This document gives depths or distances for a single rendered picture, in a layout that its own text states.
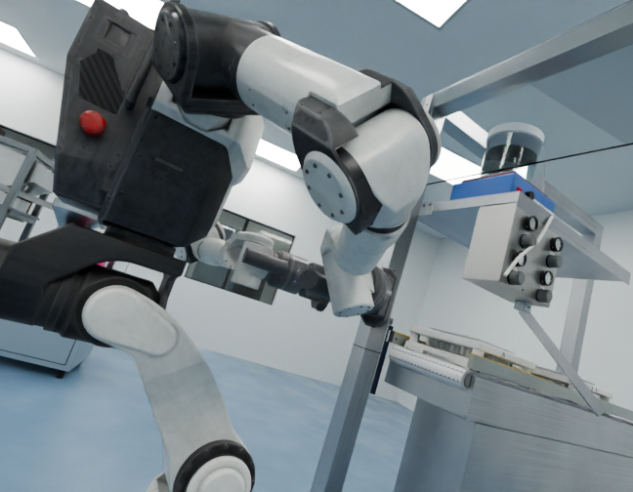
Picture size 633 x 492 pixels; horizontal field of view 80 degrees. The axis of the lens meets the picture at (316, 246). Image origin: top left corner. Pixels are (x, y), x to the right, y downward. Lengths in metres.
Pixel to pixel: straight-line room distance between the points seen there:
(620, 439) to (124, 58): 1.69
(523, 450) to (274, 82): 1.14
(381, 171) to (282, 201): 5.58
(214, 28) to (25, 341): 2.76
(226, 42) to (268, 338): 5.45
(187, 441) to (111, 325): 0.25
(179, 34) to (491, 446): 1.10
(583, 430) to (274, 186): 5.16
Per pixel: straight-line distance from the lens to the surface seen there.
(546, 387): 1.24
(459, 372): 0.99
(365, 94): 0.39
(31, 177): 4.02
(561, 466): 1.49
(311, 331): 5.99
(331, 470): 1.18
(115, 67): 0.68
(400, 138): 0.38
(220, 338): 5.73
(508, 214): 1.02
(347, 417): 1.14
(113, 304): 0.64
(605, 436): 1.58
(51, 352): 3.08
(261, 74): 0.45
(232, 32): 0.53
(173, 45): 0.53
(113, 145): 0.64
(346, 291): 0.57
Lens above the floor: 0.89
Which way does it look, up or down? 10 degrees up
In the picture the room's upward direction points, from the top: 18 degrees clockwise
